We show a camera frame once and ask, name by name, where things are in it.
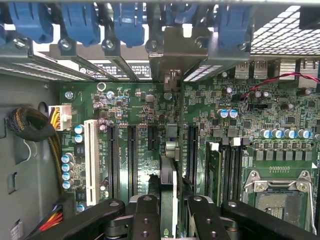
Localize CPU socket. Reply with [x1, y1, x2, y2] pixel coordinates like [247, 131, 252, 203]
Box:
[242, 169, 316, 236]

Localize short black expansion slot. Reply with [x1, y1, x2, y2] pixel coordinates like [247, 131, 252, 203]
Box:
[147, 126, 158, 151]

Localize RAM slot with black latch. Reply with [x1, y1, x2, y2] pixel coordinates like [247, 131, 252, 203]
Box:
[221, 137, 232, 201]

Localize metal locking lever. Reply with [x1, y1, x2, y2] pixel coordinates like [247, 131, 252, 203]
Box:
[306, 172, 317, 235]

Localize red and black twisted wire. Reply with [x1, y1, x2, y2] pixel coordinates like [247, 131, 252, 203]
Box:
[240, 71, 320, 100]

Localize red and yellow wires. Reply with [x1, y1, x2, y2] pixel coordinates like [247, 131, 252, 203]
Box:
[37, 203, 65, 232]

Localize white power connector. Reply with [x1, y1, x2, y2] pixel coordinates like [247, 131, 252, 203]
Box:
[48, 104, 73, 131]

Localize RAM slot with white latch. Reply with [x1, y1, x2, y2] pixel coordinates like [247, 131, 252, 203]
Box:
[231, 136, 243, 201]

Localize white expansion slot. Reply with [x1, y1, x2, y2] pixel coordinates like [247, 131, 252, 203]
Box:
[83, 119, 101, 207]

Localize blue card retention clip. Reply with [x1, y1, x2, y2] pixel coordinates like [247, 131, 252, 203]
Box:
[166, 2, 198, 26]
[113, 2, 146, 48]
[217, 4, 252, 48]
[7, 2, 55, 45]
[61, 2, 101, 47]

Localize long black expansion slot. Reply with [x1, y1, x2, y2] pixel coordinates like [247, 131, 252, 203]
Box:
[127, 124, 139, 198]
[187, 124, 200, 187]
[107, 123, 120, 201]

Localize green motherboard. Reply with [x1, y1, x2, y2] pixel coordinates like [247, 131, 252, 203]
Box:
[58, 59, 320, 240]

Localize black sleeved cable bundle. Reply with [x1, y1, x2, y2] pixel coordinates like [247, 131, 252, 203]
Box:
[6, 106, 63, 193]

